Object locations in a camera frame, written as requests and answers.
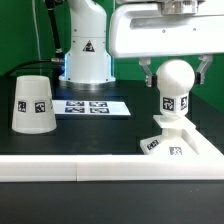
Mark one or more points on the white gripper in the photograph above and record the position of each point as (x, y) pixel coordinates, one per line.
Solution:
(140, 30)

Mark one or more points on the white lamp bulb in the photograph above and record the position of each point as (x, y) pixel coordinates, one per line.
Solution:
(175, 79)

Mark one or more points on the white lamp base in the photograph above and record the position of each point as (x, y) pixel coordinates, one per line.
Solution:
(171, 141)

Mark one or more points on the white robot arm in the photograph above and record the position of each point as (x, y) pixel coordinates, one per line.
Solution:
(88, 62)

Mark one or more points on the white lamp shade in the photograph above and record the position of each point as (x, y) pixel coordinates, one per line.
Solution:
(33, 108)

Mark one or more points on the white right boundary bar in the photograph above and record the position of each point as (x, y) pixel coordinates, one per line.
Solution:
(199, 143)

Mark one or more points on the white boundary bar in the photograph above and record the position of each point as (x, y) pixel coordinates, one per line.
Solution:
(36, 168)
(199, 143)

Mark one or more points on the white front boundary bar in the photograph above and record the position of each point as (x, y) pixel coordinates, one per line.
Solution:
(36, 168)

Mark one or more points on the white fiducial marker sheet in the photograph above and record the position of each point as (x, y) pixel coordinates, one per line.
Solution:
(113, 108)

